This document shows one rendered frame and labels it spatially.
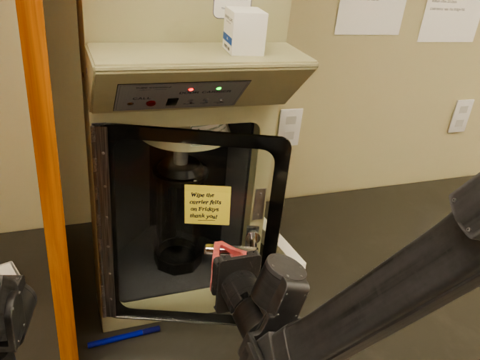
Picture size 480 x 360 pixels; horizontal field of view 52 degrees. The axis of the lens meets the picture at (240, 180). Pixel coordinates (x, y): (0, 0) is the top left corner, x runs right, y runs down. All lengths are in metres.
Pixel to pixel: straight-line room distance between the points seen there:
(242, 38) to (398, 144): 1.04
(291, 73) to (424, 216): 0.93
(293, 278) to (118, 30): 0.43
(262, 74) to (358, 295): 0.36
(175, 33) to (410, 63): 0.95
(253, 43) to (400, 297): 0.42
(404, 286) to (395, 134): 1.21
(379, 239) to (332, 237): 0.13
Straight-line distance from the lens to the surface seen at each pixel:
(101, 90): 0.70
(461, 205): 0.40
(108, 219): 0.87
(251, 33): 0.72
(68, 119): 1.26
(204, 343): 1.03
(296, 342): 0.58
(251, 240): 0.84
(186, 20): 0.78
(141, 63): 0.66
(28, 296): 0.63
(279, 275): 0.63
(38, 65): 0.67
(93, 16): 0.75
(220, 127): 0.90
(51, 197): 0.75
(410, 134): 1.70
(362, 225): 1.45
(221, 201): 0.82
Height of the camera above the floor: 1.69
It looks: 29 degrees down
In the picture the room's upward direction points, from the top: 6 degrees clockwise
